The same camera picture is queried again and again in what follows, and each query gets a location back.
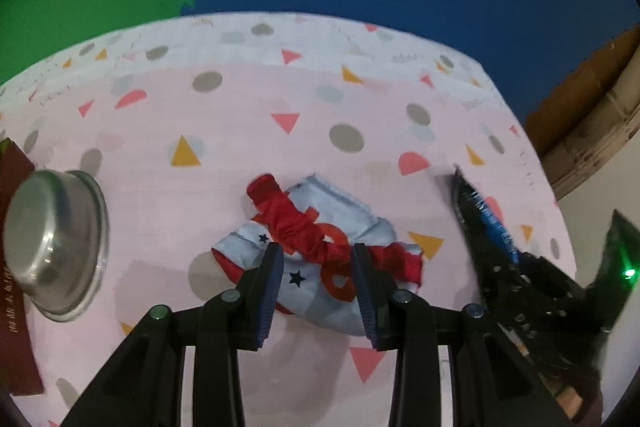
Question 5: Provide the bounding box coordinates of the red and pale blue sock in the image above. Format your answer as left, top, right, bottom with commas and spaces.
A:
210, 173, 426, 337

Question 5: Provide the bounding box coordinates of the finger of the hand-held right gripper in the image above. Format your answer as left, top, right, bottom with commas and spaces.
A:
482, 277, 551, 345
515, 252, 590, 310

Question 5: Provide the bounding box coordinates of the steel bowl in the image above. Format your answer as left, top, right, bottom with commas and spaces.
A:
2, 169, 110, 323

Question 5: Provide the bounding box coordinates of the brown cardboard box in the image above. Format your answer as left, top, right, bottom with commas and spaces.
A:
525, 24, 640, 202

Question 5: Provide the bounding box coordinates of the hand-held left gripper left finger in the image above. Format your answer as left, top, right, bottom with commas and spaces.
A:
60, 242, 285, 427

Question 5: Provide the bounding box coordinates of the red tin box gold inside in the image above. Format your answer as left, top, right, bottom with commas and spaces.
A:
0, 138, 46, 397

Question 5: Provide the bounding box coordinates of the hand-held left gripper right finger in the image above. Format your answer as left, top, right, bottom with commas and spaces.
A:
350, 243, 576, 427

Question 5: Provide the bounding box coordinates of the pink patterned tablecloth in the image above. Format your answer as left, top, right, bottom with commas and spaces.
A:
0, 10, 576, 427

